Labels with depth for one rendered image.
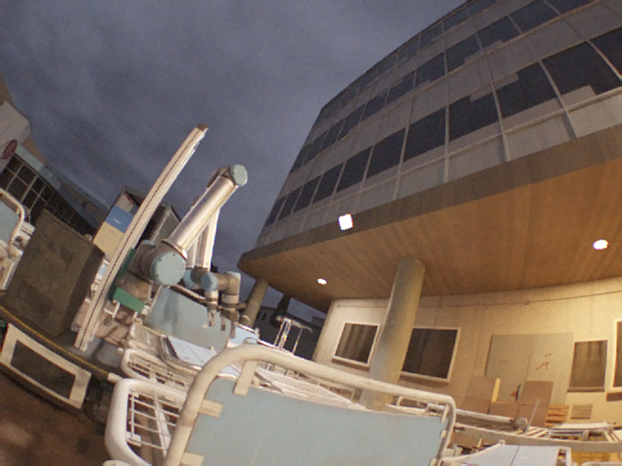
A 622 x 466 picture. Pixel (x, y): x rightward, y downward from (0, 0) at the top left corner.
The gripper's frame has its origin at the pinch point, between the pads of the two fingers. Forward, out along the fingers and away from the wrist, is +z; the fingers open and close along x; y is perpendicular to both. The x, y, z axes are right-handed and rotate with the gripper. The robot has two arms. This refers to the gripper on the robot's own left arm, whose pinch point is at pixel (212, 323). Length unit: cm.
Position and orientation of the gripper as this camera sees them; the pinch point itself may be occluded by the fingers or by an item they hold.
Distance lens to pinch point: 195.5
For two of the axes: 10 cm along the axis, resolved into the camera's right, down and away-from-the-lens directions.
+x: -4.8, 3.4, 8.1
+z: 0.8, 9.3, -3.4
